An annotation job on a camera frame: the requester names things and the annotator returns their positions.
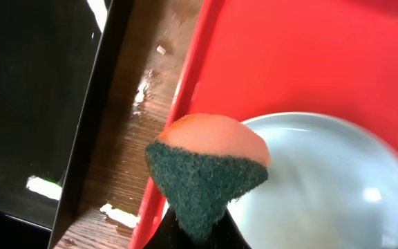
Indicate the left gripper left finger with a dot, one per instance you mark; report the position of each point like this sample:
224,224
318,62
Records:
169,234

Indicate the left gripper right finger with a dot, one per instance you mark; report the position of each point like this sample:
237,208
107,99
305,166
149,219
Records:
226,235

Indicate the green and orange sponge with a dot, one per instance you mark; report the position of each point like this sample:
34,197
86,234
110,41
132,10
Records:
202,162

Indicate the light blue plate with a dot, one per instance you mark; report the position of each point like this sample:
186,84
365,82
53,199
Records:
330,185

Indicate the red plastic tray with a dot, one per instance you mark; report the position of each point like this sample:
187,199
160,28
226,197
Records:
335,58

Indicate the black rectangular tray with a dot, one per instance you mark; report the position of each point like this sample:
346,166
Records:
57,61

